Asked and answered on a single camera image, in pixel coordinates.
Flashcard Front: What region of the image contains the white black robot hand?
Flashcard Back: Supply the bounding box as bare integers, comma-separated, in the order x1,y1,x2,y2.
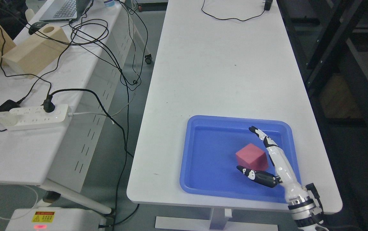
237,126,309,206

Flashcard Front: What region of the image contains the pink block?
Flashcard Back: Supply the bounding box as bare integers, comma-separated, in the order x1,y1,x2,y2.
235,143,269,171

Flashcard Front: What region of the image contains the blue tray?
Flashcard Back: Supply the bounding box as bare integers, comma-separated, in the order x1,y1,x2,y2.
180,115,301,203

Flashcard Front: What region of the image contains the black left shelf rack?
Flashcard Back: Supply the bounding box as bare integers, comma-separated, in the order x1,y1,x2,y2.
277,0,368,231

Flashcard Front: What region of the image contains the white floor unit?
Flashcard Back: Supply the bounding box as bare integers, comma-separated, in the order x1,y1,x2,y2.
6,207,106,231

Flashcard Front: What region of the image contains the white side desk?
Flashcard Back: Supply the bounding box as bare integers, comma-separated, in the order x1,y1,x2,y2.
0,0,133,215

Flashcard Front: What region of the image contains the black power plug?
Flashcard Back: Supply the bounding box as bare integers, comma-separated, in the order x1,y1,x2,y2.
42,98,55,113

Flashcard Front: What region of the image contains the white power strip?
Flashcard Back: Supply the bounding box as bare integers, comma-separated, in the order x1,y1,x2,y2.
0,104,71,131

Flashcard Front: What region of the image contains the grey laptop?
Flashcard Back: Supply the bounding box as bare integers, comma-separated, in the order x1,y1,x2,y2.
39,0,91,22

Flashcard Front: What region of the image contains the wooden box with hole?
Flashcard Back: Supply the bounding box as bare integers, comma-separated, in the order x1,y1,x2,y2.
2,24,69,75

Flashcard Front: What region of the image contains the black power adapter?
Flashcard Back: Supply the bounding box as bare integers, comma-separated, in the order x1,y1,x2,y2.
0,99,20,112

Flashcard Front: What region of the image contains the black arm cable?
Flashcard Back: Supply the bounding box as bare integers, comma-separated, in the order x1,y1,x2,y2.
305,183,327,225

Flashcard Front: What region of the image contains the black cable on desk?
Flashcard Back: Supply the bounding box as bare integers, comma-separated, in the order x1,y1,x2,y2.
201,0,273,22

